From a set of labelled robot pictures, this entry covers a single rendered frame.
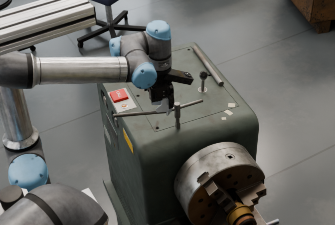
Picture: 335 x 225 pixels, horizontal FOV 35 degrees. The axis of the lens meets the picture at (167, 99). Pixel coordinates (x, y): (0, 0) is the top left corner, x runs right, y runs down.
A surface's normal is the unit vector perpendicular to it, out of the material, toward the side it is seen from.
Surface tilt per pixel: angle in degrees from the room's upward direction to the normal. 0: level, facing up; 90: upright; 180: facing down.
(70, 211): 55
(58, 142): 0
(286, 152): 0
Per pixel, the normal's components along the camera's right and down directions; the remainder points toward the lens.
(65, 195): 0.47, -0.72
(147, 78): 0.33, 0.59
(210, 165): -0.32, -0.65
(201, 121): -0.04, -0.77
